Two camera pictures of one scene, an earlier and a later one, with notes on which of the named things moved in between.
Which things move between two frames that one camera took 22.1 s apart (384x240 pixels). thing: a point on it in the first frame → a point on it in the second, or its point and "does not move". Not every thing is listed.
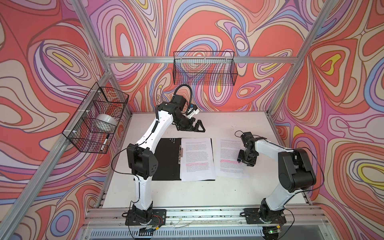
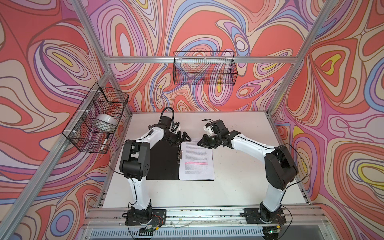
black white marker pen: [104, 142] does not move
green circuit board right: [272, 230] does not move
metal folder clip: [180, 154] does not move
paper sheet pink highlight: [227, 166] → [196, 162]
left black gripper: [191, 128] → [178, 140]
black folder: [166, 150] does not move
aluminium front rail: [115, 217] does not move
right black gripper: [251, 163] → [205, 143]
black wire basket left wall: [95, 119] does not move
